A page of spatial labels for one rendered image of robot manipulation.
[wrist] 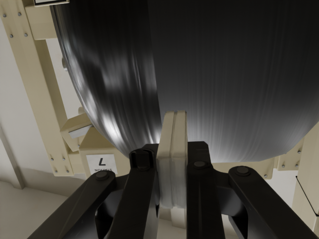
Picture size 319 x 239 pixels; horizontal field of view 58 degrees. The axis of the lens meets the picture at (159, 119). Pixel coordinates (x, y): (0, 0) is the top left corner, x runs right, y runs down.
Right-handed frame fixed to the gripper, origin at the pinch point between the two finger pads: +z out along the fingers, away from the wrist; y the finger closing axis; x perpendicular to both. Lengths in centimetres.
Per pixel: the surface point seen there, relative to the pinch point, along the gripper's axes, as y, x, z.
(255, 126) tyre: 7.9, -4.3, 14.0
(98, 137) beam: -29, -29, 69
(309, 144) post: 27, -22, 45
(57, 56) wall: -241, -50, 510
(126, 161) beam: -20, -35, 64
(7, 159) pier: -471, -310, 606
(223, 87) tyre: 4.2, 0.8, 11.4
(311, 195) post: 27, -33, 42
